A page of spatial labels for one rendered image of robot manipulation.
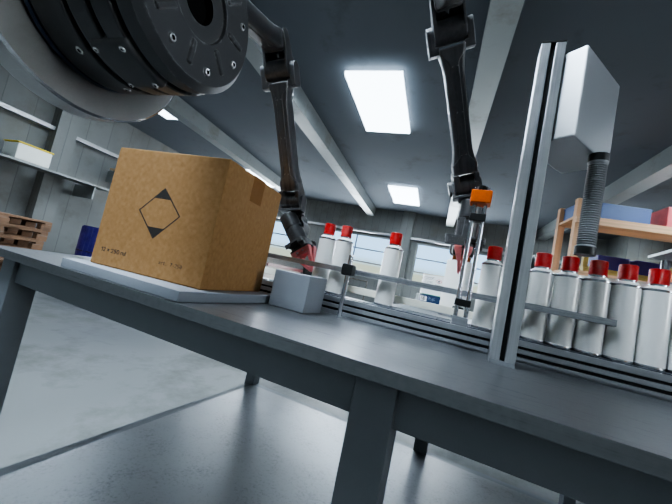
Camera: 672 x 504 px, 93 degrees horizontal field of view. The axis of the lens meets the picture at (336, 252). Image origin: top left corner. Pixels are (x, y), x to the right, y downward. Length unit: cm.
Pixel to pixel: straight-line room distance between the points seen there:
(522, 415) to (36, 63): 56
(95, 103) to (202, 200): 35
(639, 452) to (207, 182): 73
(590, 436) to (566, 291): 48
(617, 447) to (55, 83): 61
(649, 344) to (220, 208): 90
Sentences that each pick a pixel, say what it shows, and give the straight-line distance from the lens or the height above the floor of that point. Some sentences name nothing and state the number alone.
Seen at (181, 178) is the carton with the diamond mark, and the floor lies 107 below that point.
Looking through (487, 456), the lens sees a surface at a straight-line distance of 48.
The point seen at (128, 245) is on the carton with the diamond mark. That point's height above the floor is 90.
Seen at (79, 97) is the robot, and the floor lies 104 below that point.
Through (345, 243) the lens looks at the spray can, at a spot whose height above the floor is 103.
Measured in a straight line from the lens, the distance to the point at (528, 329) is 87.
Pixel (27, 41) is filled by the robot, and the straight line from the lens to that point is 40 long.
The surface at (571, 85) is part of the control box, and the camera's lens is 85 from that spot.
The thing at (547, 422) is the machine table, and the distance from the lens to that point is 43.
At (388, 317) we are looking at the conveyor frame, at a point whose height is 86.
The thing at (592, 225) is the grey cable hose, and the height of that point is 113.
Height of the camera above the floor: 93
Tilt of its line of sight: 5 degrees up
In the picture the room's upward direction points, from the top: 12 degrees clockwise
